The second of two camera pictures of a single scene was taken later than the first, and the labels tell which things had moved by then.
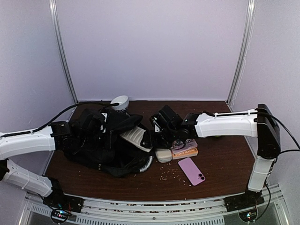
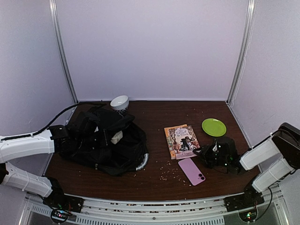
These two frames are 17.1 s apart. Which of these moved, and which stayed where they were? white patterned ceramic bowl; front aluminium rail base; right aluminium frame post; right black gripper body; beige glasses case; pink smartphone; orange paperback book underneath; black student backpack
Moved: right black gripper body; beige glasses case; black student backpack; orange paperback book underneath
Stayed: white patterned ceramic bowl; pink smartphone; right aluminium frame post; front aluminium rail base
